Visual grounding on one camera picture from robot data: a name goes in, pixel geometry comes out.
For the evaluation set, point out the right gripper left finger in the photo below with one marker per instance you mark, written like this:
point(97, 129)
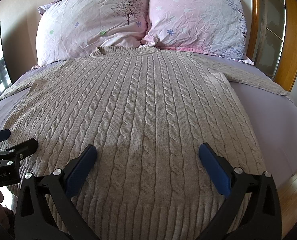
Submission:
point(34, 219)

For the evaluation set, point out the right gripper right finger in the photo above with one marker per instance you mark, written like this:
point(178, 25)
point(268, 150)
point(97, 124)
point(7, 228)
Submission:
point(251, 209)

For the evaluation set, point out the beige cable-knit sweater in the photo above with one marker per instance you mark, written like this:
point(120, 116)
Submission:
point(147, 111)

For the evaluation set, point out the lavender bed sheet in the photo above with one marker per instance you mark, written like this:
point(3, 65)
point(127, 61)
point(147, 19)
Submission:
point(273, 117)

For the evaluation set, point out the pink tree-print pillow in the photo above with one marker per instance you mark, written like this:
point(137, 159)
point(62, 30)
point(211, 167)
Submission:
point(74, 28)

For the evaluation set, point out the pink flower-print pillow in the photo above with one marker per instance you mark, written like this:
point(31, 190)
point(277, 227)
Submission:
point(178, 25)

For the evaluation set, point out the wooden headboard frame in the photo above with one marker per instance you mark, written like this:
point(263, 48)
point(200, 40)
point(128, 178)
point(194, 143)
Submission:
point(272, 41)

